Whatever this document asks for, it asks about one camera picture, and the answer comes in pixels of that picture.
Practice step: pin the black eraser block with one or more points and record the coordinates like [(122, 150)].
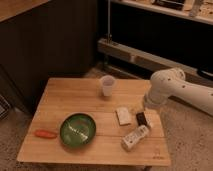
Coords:
[(141, 119)]

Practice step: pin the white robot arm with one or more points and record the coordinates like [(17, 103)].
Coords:
[(172, 82)]

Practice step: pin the wooden table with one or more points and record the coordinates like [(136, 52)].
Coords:
[(63, 97)]

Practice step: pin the metal vertical pole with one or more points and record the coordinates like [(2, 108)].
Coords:
[(108, 21)]

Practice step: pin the green bowl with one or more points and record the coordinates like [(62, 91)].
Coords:
[(77, 130)]

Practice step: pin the orange carrot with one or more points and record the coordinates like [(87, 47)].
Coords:
[(45, 134)]

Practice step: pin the upper wooden shelf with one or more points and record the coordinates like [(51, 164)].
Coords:
[(195, 10)]

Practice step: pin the metal shelf rail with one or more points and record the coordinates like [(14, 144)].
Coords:
[(148, 61)]

